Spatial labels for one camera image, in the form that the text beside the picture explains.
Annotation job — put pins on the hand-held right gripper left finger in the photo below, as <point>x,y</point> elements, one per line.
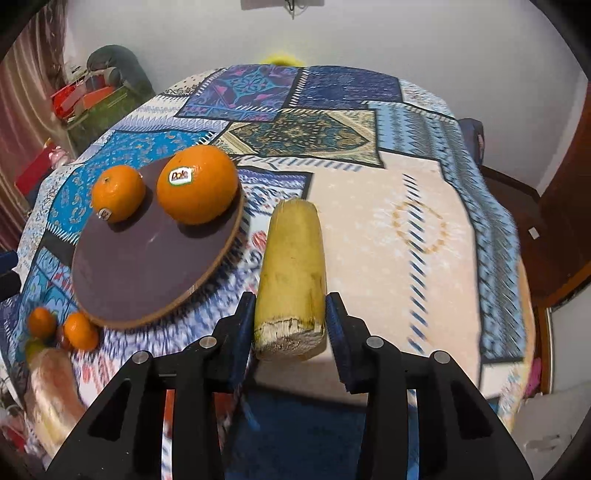
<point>242,332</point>

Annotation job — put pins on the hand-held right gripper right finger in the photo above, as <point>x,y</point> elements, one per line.
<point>339,332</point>

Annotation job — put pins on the yellow banana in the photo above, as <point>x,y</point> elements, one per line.
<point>291,267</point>

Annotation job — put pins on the round brown plate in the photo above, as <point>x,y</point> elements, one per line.
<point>138,272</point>

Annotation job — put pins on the small tangerine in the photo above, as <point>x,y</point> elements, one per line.
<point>41,322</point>
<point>81,331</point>

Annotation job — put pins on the pomelo segment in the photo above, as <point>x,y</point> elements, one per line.
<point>53,397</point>

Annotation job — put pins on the large orange with sticker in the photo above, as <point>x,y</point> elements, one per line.
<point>203,198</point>

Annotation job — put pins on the blue patchwork tablecloth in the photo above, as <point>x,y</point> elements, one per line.
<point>415,184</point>

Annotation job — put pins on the medium orange with small sticker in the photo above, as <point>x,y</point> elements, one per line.
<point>117,191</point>

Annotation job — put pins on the small yellow-green fruit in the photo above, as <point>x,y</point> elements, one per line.
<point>33,350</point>

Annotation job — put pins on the brown wooden door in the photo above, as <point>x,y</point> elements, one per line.
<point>568,221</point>

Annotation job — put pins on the green box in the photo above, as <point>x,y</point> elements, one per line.
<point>101,117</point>

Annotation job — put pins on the yellow fluffy object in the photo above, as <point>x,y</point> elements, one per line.
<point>281,59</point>

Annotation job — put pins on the orange red box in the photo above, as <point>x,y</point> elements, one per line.
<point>69,99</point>

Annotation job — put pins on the striped curtain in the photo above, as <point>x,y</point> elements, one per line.
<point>23,115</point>

